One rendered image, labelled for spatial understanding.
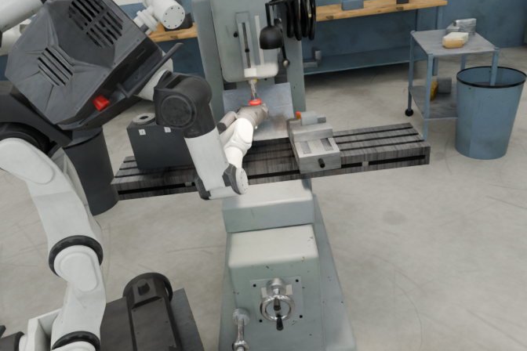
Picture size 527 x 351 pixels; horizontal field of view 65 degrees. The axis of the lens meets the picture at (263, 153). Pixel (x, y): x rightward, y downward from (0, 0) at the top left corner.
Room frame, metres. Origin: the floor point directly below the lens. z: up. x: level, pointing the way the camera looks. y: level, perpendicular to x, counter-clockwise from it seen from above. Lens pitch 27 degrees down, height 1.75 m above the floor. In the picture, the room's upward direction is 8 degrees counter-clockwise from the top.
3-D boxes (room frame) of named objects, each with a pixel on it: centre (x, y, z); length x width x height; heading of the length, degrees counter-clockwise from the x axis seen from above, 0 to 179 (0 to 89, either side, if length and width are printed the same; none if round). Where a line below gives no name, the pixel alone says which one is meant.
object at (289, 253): (1.47, 0.01, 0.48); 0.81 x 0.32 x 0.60; 178
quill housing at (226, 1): (1.50, 0.00, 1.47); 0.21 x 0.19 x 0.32; 88
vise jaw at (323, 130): (1.44, -0.20, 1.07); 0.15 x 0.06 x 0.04; 91
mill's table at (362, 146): (1.50, -0.02, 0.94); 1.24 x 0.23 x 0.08; 88
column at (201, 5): (2.11, -0.02, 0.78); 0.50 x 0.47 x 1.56; 178
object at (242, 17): (1.39, 0.01, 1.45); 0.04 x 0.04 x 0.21; 88
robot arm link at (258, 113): (1.41, 0.04, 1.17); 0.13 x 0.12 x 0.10; 70
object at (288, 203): (1.50, 0.00, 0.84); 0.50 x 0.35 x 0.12; 178
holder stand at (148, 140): (1.54, 0.40, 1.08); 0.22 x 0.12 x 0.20; 85
